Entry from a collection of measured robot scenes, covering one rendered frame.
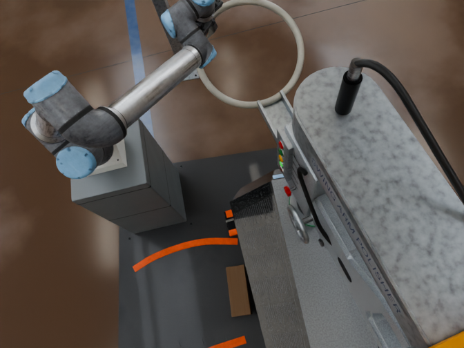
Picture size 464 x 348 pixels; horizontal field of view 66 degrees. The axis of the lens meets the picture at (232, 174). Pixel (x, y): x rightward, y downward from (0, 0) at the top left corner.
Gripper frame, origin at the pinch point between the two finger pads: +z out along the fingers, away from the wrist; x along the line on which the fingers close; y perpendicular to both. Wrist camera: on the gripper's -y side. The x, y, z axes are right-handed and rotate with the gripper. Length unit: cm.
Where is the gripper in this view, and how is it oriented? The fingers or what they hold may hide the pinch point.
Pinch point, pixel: (207, 27)
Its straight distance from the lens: 178.3
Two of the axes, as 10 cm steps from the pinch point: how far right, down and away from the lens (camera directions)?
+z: -0.5, -0.1, 10.0
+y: -5.8, 8.1, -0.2
